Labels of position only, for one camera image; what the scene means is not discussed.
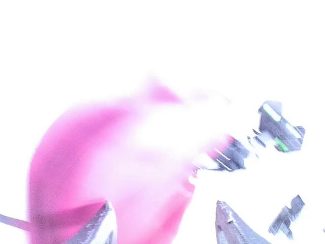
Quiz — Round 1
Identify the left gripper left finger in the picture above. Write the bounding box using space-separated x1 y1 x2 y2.
65 201 117 244

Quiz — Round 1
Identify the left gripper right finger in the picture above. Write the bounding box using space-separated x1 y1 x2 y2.
215 200 270 244

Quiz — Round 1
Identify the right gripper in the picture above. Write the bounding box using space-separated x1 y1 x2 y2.
195 138 249 172

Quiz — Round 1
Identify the red student backpack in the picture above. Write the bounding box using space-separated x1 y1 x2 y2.
28 80 230 243

